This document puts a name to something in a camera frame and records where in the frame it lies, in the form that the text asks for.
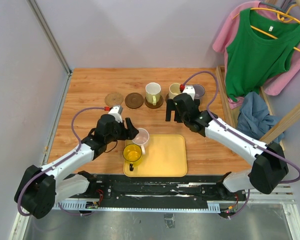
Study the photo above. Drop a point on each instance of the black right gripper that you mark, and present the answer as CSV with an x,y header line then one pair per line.
x,y
171,106

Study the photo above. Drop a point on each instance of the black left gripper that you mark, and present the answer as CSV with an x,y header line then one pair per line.
x,y
129,133

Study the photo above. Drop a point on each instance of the pink translucent mug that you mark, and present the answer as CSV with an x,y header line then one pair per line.
x,y
142,139

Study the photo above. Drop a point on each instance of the yellow mug black handle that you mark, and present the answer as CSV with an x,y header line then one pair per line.
x,y
133,156

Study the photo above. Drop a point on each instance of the cream mug with text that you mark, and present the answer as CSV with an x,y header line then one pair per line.
x,y
174,90

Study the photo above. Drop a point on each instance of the white mug green handle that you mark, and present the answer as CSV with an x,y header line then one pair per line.
x,y
153,93

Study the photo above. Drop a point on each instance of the purple mug black handle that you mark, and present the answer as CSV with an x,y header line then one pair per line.
x,y
199,91

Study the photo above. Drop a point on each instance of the woven rattan coaster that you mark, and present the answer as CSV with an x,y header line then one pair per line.
x,y
113,98

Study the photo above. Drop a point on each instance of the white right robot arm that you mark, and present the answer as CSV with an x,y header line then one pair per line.
x,y
268,167

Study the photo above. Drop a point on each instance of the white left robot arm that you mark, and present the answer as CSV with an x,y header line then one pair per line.
x,y
43,187

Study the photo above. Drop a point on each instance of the yellow plastic tray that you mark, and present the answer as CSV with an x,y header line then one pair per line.
x,y
165,156

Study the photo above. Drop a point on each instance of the blue crumpled cloth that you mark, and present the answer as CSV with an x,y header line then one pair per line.
x,y
254,119

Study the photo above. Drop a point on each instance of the pink t-shirt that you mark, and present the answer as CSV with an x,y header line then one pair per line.
x,y
273,86

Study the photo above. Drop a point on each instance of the green tank top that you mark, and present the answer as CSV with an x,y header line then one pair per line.
x,y
262,49

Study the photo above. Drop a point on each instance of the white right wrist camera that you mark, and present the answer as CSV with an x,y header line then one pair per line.
x,y
190,90

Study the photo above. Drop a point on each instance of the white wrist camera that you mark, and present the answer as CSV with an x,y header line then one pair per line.
x,y
190,90
116,112

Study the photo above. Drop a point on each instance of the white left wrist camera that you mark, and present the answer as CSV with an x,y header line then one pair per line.
x,y
116,112

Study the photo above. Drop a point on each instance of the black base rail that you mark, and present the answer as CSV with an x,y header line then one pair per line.
x,y
187,192

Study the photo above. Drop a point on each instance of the wooden clothes rack frame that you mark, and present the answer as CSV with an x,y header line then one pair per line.
x,y
287,121

